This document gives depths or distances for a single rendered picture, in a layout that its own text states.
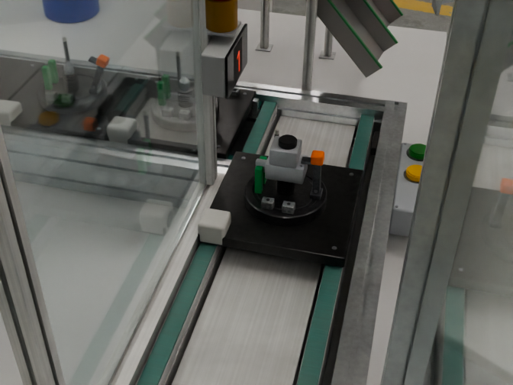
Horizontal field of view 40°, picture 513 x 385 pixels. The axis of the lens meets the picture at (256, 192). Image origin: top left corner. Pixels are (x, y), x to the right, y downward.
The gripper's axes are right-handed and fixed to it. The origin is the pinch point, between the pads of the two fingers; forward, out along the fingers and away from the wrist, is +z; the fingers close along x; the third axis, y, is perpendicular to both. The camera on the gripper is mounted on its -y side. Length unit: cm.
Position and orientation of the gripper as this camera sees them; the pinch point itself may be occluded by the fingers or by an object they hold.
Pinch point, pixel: (433, 6)
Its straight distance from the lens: 131.6
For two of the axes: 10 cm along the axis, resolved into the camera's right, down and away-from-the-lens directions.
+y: 9.7, 1.6, -1.7
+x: 2.4, -6.1, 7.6
